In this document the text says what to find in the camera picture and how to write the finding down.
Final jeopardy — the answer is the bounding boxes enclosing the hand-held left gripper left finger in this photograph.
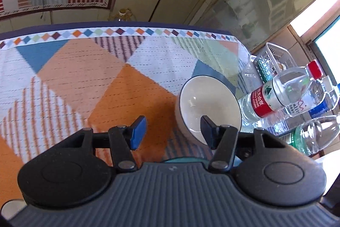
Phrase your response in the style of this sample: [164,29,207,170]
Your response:
[66,115,148,173]

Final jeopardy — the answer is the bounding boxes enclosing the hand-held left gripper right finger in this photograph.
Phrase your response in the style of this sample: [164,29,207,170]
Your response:
[200,115,290,173]

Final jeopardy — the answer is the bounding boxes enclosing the white bowl with dark rim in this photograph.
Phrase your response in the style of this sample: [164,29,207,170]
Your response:
[174,75,242,146]

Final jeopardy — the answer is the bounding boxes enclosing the red label water bottle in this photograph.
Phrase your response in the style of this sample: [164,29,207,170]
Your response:
[238,59,323,125]

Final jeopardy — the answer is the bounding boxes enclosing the patchwork tablecloth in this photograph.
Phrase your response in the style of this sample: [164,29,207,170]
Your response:
[0,22,253,201]

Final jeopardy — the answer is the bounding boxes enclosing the clear plastic basket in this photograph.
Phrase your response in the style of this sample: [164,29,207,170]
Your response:
[251,42,296,84]

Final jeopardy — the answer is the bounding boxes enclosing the green label water bottle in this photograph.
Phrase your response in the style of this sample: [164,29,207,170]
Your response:
[278,115,340,156]

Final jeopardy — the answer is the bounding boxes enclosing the blue label water bottle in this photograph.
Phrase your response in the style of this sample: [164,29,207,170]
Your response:
[255,75,340,135]

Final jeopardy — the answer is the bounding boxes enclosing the large oil jug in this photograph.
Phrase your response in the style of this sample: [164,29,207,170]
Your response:
[113,7,137,23]

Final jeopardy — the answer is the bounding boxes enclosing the grey leaning panel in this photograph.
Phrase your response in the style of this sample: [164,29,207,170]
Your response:
[190,0,340,50]

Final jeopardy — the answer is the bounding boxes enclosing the window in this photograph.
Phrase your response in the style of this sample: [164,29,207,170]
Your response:
[288,0,340,84]

